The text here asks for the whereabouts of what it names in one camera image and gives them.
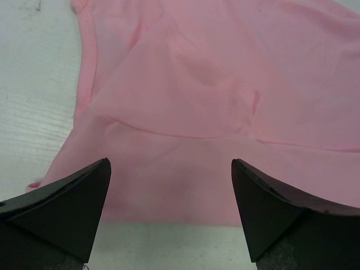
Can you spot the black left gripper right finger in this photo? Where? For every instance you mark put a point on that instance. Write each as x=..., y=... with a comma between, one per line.
x=287, y=228

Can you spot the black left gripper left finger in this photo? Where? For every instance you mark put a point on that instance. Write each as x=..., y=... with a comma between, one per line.
x=54, y=226

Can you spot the pink t-shirt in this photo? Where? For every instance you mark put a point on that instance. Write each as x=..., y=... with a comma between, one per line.
x=172, y=91

